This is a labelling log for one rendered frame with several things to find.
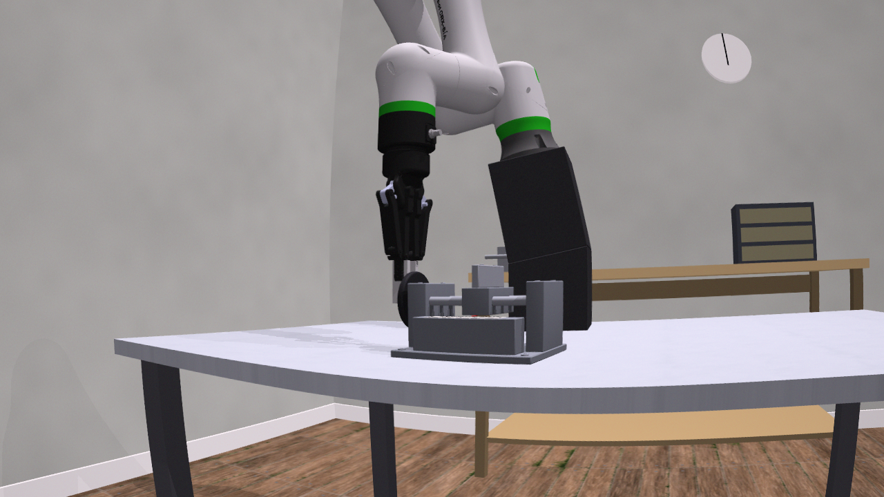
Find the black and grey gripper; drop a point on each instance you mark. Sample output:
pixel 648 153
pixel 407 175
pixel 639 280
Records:
pixel 404 227

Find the grey bench vise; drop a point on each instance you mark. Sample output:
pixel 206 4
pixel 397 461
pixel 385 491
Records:
pixel 496 340

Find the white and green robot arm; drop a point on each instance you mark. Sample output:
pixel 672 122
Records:
pixel 418 86

